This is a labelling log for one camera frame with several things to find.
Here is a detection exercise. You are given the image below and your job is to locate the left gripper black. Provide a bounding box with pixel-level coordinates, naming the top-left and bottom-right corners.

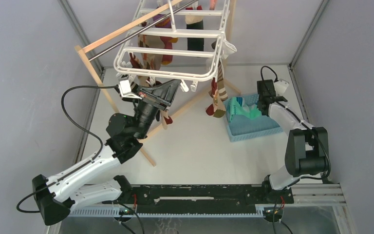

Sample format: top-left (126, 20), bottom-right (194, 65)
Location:
top-left (133, 79), bottom-right (180, 140)

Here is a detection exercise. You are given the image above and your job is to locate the white plastic sock hanger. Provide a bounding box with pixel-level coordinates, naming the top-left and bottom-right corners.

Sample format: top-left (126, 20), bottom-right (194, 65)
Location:
top-left (113, 0), bottom-right (236, 92)

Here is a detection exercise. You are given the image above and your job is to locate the green white sock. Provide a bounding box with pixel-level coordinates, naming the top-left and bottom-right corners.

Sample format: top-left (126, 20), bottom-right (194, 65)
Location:
top-left (227, 97), bottom-right (262, 122)

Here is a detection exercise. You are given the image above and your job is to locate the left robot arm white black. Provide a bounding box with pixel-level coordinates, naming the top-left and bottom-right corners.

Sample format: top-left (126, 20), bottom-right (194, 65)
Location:
top-left (32, 79), bottom-right (181, 226)

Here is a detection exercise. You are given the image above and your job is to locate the red cuff tan sock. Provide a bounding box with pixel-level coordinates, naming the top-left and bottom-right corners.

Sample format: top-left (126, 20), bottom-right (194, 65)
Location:
top-left (138, 34), bottom-right (178, 70)

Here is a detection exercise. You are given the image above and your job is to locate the striped brown green sock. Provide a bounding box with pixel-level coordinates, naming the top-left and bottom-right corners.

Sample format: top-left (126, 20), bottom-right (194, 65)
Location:
top-left (206, 78), bottom-right (226, 118)

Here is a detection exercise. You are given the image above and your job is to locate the navy sock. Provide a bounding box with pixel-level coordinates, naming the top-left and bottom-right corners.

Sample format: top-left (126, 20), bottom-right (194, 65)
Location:
top-left (186, 4), bottom-right (205, 52)

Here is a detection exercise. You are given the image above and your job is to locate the metal rack rod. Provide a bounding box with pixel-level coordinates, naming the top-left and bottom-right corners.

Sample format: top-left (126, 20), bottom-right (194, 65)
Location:
top-left (88, 0), bottom-right (197, 62)

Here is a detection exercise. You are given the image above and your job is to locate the blue plastic basket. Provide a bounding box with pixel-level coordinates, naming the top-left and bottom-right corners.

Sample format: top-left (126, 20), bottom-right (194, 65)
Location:
top-left (224, 94), bottom-right (282, 142)

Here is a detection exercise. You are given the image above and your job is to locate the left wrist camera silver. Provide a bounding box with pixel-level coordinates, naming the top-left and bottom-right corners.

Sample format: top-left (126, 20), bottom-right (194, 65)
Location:
top-left (118, 79), bottom-right (141, 99)

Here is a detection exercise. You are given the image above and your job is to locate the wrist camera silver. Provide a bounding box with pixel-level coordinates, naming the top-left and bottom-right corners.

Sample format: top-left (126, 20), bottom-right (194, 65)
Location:
top-left (274, 79), bottom-right (289, 96)
top-left (118, 79), bottom-right (141, 99)

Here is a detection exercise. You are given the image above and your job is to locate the left camera cable black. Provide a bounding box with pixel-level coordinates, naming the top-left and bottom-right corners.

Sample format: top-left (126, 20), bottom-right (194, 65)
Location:
top-left (60, 85), bottom-right (120, 156)

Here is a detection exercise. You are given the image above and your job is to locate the wooden drying rack frame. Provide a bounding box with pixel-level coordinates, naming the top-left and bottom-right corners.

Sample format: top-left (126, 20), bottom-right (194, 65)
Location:
top-left (74, 0), bottom-right (242, 167)

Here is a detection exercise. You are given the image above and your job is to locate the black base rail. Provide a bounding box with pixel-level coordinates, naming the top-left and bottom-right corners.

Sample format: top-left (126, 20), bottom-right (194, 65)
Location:
top-left (119, 184), bottom-right (294, 215)

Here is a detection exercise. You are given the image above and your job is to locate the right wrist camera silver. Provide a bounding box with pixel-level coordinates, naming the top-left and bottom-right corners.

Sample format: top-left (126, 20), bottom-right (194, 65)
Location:
top-left (274, 79), bottom-right (289, 96)

